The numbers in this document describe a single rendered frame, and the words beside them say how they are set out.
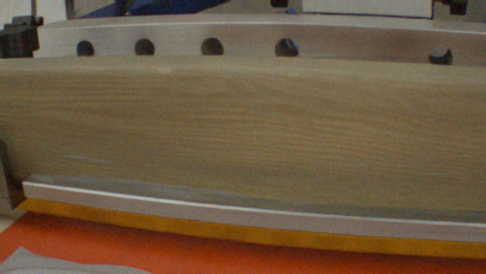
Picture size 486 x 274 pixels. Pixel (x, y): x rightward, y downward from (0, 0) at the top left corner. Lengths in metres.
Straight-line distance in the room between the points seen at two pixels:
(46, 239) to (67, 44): 0.28
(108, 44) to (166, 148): 0.28
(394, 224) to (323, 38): 0.26
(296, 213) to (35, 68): 0.16
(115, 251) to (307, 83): 0.15
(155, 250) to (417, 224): 0.15
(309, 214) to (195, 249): 0.08
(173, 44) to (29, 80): 0.23
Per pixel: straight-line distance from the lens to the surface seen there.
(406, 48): 0.48
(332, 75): 0.25
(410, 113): 0.25
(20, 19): 0.64
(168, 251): 0.32
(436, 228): 0.26
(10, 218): 0.38
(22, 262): 0.32
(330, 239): 0.29
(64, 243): 0.34
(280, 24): 0.49
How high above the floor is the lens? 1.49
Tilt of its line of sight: 52 degrees down
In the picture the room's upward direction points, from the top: 17 degrees counter-clockwise
